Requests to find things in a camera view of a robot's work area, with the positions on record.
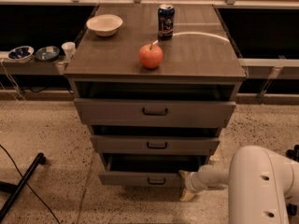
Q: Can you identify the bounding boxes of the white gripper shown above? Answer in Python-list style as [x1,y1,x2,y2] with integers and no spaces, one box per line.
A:
[178,164,229,202]

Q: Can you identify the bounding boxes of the grey bottom drawer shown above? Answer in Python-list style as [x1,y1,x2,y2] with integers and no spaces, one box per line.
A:
[99,153,208,188]

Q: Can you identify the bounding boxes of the grey drawer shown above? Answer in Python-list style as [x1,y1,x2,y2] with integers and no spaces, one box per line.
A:
[74,98,235,128]
[99,153,208,188]
[91,135,220,155]

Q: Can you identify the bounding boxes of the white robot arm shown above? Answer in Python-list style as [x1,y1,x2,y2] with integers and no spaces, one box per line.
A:
[180,145,299,224]

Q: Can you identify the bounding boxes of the grey drawer cabinet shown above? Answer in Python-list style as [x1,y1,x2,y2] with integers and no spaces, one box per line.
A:
[64,3,248,161]

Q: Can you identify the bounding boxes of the grey middle drawer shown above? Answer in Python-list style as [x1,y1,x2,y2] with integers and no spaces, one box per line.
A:
[91,135,220,155]

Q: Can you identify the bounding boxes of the grey top drawer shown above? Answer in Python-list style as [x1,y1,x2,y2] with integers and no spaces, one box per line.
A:
[74,98,235,128]

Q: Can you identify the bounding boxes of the black stand leg right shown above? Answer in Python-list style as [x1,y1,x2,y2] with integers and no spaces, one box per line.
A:
[286,145,299,217]

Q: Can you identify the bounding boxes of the black stand leg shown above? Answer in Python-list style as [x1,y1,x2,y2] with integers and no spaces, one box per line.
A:
[0,153,46,223]
[286,145,299,217]

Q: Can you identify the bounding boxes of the red apple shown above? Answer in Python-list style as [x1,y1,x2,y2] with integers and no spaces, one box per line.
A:
[139,43,164,69]

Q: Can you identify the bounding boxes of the black stand leg left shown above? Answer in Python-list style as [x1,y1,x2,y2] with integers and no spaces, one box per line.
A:
[0,153,46,223]

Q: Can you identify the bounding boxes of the low grey shelf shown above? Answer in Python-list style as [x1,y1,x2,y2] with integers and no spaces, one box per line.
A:
[0,56,68,76]

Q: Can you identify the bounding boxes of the blue soda can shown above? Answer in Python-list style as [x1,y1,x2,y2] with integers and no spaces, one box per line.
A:
[158,4,175,39]

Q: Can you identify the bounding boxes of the white paper cup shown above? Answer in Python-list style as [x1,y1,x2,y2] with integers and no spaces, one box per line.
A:
[62,42,76,61]

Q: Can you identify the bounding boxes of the white bowl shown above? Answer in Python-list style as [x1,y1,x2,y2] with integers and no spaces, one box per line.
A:
[87,14,122,37]

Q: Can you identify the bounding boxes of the dark blue bowl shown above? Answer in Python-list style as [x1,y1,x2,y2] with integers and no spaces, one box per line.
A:
[35,46,60,62]

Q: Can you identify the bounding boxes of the blue patterned bowl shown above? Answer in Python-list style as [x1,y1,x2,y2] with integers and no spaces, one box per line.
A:
[8,46,35,63]

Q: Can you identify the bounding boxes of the black floor cable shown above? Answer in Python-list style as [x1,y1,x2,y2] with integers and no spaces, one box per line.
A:
[0,144,62,224]

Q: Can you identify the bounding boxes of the white cables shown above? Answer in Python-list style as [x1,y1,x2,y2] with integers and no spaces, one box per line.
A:
[0,59,26,103]

